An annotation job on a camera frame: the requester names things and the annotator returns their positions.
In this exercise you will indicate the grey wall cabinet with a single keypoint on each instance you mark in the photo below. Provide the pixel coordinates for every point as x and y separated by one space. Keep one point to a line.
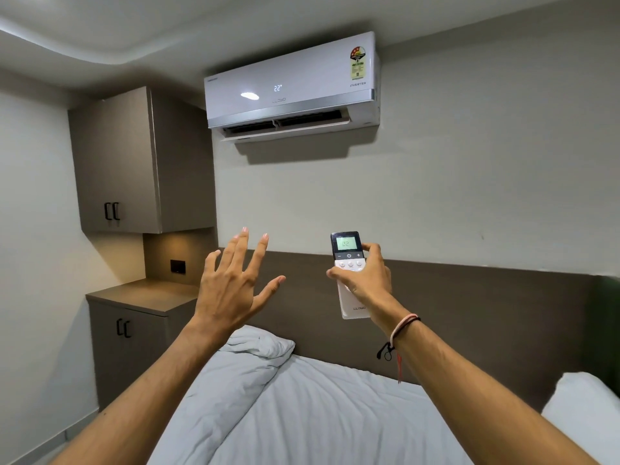
126 159

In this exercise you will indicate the dark green wall panel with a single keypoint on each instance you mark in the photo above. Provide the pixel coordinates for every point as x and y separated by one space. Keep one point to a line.
605 329

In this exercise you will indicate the person's right thumb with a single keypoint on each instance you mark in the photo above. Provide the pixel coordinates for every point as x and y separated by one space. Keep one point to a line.
341 278

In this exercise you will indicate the person's right hand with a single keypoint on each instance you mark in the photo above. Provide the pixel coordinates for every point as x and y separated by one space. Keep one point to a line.
373 290

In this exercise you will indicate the person's left hand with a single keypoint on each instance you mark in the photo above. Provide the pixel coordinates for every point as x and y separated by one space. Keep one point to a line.
225 295

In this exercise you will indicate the white bed sheet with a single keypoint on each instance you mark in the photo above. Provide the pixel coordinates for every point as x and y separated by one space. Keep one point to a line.
329 421

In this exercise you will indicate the person's left middle finger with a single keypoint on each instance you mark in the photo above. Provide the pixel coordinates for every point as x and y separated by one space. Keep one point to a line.
240 249

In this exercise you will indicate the white air conditioner remote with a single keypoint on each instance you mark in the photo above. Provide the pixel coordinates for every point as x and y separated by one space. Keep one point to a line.
349 254

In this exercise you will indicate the person's right forearm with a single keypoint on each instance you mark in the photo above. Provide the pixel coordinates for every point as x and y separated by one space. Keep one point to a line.
484 406

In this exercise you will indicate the colourful label sticker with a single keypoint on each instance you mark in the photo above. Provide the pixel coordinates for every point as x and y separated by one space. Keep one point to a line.
358 63

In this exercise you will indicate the dark brown headboard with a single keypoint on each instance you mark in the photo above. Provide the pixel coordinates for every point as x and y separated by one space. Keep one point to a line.
474 324

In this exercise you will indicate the white wall air conditioner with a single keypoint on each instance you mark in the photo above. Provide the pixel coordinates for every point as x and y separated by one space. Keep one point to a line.
300 87

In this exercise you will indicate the black wall socket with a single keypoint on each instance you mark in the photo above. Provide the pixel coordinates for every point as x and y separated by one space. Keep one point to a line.
177 266

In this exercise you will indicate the grey floor cabinet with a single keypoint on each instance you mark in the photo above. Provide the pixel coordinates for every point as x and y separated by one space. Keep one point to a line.
131 343

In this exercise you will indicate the person's left thumb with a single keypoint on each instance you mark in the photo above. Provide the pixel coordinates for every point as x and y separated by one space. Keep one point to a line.
271 287

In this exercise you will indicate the person's left little finger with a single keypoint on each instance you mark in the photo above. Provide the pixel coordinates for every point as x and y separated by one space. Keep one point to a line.
211 266

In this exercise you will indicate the person's left forearm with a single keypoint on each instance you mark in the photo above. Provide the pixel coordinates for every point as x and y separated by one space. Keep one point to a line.
145 397

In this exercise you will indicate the white duvet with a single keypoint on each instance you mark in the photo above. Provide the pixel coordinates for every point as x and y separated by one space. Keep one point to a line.
227 382

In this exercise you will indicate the white pillow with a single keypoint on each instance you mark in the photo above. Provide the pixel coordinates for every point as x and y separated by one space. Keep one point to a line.
586 416

